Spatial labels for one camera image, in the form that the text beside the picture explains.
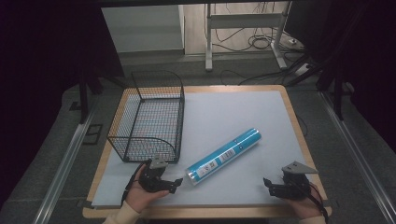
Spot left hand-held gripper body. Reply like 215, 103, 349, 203
137, 154, 171, 194

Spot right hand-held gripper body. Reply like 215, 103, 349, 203
277, 160, 319, 201

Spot black wire mesh basket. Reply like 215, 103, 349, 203
106, 70, 186, 164

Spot blue cylindrical tube roll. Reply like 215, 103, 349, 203
185, 127, 262, 187

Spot person's left hand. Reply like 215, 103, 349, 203
124, 164, 171, 214

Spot person's right hand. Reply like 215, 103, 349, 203
286, 186, 324, 219

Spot black floor plate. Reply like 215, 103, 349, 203
81, 123, 104, 146

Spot grey table mat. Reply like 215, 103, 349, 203
91, 90, 312, 209

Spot black metal stand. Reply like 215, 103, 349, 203
77, 69, 129, 125
317, 60, 347, 122

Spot white power strip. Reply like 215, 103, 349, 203
293, 63, 312, 77

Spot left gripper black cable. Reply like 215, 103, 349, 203
121, 162, 145, 204

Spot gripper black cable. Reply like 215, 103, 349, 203
121, 162, 145, 204
306, 182, 331, 224

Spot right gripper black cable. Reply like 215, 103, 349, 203
306, 182, 331, 224

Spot silver metal rail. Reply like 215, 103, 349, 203
32, 102, 98, 224
318, 91, 396, 224

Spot black floor cables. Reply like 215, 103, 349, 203
204, 3, 312, 87

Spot white metal desk frame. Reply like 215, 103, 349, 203
204, 2, 292, 73

